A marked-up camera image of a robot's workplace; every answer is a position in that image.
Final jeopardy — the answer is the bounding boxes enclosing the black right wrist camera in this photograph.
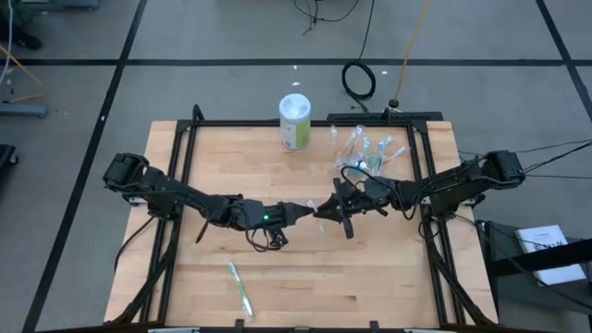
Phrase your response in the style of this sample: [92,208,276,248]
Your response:
[364,178,394,200]

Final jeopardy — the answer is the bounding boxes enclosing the grey metal floor base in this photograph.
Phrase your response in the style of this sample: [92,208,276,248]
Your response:
[0,102,49,119]
[18,0,101,11]

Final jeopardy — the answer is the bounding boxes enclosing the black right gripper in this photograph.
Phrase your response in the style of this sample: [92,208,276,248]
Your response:
[315,179,397,241]

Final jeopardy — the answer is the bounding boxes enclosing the black aluminium table frame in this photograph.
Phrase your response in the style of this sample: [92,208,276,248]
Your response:
[104,104,500,333]

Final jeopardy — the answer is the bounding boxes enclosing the yellow floor cable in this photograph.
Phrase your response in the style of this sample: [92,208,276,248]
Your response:
[394,0,434,102]

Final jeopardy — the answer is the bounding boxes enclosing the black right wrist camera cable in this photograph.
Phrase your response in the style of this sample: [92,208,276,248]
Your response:
[340,164,376,186]

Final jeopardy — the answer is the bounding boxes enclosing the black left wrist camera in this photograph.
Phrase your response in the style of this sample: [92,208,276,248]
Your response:
[270,229,290,250]

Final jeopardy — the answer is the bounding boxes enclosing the white green wipes canister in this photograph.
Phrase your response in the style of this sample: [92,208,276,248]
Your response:
[277,92,313,152]

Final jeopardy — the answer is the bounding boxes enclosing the clear plastic holder cup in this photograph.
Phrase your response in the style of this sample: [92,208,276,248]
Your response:
[336,150,385,179]

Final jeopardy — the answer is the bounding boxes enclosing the person's foot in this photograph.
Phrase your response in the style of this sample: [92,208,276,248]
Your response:
[13,31,45,51]

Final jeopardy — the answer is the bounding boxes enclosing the black chair base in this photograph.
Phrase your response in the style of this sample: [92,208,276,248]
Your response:
[0,143,19,181]

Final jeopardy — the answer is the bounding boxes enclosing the thin black floor cable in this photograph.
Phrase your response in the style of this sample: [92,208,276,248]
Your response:
[292,0,361,37]

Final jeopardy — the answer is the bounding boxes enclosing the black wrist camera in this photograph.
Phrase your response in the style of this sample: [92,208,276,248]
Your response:
[364,178,394,200]
[270,229,290,250]

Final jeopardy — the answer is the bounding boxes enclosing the black coiled floor cable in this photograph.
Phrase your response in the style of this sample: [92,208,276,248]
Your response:
[340,0,378,113]

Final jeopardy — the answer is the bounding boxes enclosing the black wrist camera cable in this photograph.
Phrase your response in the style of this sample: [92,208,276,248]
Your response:
[340,164,376,186]
[244,226,283,253]

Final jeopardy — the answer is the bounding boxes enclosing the white booklet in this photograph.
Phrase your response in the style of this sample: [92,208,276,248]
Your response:
[513,224,587,286]

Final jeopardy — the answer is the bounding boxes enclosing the dark grey side cart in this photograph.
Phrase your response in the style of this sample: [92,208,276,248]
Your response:
[475,219,592,333]

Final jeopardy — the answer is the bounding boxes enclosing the black slanted bar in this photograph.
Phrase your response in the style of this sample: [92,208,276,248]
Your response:
[487,236,592,278]

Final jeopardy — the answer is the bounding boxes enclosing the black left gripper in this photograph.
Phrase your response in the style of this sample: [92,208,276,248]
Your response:
[233,199,316,231]

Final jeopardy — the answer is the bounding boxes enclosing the black left wrist camera cable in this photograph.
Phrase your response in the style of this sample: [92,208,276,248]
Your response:
[244,226,283,253]

